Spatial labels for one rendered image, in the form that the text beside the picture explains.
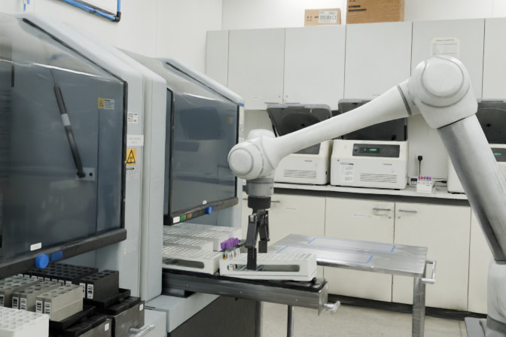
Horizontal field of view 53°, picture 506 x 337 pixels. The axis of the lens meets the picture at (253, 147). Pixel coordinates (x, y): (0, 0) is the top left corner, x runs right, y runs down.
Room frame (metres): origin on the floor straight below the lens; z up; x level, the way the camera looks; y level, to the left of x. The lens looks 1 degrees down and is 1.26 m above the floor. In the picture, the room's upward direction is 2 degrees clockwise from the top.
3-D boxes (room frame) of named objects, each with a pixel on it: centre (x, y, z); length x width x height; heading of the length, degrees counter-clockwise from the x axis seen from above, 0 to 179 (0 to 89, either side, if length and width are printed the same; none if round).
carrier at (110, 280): (1.33, 0.38, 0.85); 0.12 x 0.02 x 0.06; 161
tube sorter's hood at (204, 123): (2.00, 0.40, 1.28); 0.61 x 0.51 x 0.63; 161
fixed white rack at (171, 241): (1.88, 0.29, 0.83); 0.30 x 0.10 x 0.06; 71
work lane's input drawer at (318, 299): (1.64, 0.07, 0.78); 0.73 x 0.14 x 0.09; 71
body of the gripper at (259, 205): (1.61, -0.03, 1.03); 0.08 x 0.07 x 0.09; 161
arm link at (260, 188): (1.61, -0.03, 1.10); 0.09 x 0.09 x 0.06
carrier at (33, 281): (1.23, 0.56, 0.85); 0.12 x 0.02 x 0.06; 161
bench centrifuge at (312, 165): (4.23, -0.40, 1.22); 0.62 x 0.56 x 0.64; 159
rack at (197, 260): (1.70, 0.24, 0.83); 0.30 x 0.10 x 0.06; 71
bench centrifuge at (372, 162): (4.04, -0.95, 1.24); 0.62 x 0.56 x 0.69; 161
